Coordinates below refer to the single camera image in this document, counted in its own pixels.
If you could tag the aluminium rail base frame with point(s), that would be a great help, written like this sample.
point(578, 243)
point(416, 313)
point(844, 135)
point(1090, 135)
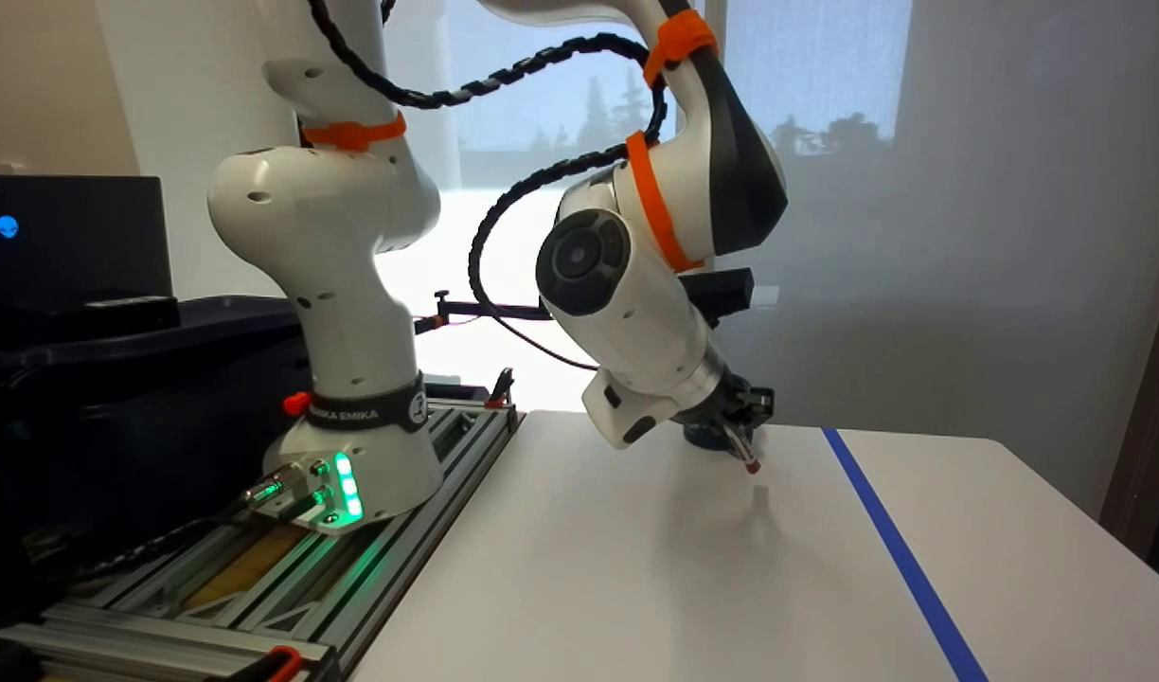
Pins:
point(453, 466)

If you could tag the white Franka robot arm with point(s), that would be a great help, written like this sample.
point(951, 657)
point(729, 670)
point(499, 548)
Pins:
point(339, 253)

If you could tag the dark red marker white cap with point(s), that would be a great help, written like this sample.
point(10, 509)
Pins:
point(749, 457)

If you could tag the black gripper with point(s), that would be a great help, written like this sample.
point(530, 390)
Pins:
point(719, 409)

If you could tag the black equipment cart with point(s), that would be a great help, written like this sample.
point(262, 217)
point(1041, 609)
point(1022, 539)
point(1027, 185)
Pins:
point(101, 430)

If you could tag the red black frame clamp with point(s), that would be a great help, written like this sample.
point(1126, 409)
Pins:
point(287, 663)

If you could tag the black red jointed camera mount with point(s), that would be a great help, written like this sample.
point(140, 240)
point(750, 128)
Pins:
point(480, 310)

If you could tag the small red knob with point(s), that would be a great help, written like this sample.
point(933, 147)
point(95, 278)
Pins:
point(297, 407)

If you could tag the black monitor with blue light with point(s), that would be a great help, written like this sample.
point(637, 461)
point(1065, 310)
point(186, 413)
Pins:
point(73, 246)

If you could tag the blue tape line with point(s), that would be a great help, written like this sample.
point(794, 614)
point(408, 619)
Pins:
point(897, 545)

